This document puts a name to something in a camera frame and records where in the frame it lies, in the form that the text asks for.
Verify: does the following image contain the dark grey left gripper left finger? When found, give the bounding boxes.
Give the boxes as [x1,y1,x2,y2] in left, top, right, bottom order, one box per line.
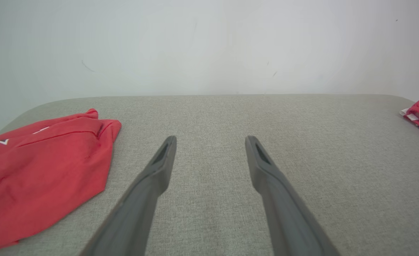
[80,135,177,256]

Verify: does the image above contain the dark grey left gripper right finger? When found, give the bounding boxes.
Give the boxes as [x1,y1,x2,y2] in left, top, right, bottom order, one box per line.
[245,135,340,256]

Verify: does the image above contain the red shorts with white stripes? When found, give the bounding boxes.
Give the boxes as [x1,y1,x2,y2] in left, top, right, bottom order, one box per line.
[0,108,122,254]

